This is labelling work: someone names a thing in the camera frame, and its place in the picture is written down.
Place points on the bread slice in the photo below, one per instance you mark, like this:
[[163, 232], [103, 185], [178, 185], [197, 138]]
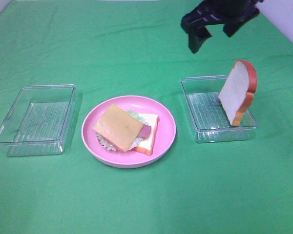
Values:
[[237, 94], [146, 146]]

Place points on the right clear plastic tray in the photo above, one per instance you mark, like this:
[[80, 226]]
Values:
[[207, 118]]

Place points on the yellow cheese slice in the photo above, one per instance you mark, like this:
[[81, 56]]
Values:
[[118, 127]]

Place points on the clear plastic tray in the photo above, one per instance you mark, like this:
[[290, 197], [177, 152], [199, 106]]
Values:
[[39, 121], [207, 118]]

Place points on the left clear plastic tray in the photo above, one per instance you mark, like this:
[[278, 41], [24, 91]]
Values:
[[39, 121]]

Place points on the bacon strip from tray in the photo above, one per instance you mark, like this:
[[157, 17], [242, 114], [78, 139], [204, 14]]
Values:
[[143, 134]]

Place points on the green tablecloth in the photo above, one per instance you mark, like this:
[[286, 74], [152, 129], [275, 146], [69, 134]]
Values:
[[110, 49]]

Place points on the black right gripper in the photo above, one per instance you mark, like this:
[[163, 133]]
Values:
[[233, 14]]

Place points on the green lettuce leaf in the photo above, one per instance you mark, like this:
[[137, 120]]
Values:
[[138, 116]]

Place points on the pink round plate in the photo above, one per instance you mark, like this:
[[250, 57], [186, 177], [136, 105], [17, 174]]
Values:
[[164, 137]]

